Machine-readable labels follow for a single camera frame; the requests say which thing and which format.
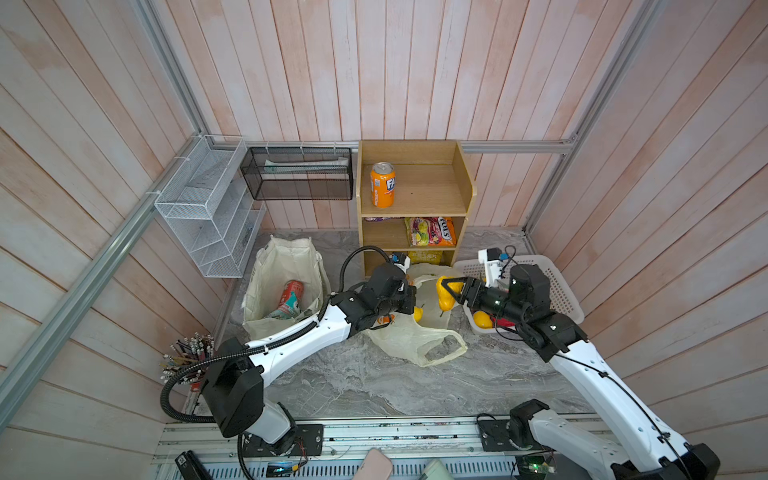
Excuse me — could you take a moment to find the pink phone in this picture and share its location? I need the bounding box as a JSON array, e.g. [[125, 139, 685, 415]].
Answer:
[[353, 449, 393, 480]]

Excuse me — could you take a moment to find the orange snack packet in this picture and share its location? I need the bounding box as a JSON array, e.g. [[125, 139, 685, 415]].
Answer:
[[430, 217, 457, 247]]

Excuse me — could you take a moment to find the orange print plastic bag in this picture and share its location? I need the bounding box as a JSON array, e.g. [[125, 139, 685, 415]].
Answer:
[[367, 263, 468, 367]]

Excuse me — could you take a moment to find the teal snack packet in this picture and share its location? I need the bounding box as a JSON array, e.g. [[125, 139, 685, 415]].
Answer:
[[267, 303, 301, 320]]

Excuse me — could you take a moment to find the orange Fanta can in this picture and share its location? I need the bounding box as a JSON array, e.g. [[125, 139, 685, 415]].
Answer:
[[370, 162, 396, 208]]

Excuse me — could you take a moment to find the red pencil cup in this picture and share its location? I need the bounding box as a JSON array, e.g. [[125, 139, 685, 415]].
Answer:
[[160, 333, 214, 384]]

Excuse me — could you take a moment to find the wooden two-tier shelf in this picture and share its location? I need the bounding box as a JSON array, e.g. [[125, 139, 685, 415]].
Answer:
[[355, 140, 477, 266]]

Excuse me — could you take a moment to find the black mesh basket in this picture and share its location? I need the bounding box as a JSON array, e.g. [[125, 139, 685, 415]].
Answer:
[[240, 146, 354, 201]]

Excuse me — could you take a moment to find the yellow bell pepper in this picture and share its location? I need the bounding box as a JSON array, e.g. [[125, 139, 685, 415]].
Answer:
[[436, 276, 464, 312]]

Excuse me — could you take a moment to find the colourful candy packet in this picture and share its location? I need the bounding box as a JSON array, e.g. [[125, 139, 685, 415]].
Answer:
[[405, 217, 440, 247]]

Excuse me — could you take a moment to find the yellow chips packet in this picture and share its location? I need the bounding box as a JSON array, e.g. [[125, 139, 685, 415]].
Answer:
[[408, 250, 443, 265]]

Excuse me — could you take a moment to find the red cola can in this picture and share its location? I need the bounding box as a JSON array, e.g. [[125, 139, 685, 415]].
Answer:
[[279, 280, 304, 310]]

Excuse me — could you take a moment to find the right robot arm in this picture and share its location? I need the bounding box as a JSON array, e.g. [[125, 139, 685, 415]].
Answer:
[[436, 265, 721, 479]]

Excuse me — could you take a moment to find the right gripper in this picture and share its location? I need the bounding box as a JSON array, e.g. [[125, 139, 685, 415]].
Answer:
[[442, 277, 524, 327]]

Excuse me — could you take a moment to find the cream canvas tote bag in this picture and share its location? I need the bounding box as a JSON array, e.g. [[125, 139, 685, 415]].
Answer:
[[242, 237, 330, 340]]

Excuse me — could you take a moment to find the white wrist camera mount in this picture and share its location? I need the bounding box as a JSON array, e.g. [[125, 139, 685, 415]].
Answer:
[[478, 248, 510, 288]]

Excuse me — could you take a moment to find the white wire mesh rack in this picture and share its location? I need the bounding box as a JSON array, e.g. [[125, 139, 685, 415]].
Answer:
[[155, 135, 266, 278]]

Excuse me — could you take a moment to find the white plastic fruit basket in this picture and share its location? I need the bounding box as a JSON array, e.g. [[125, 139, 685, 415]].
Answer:
[[453, 255, 585, 324]]

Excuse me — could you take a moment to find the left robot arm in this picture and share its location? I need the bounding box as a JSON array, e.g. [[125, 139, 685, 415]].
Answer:
[[160, 252, 416, 456]]

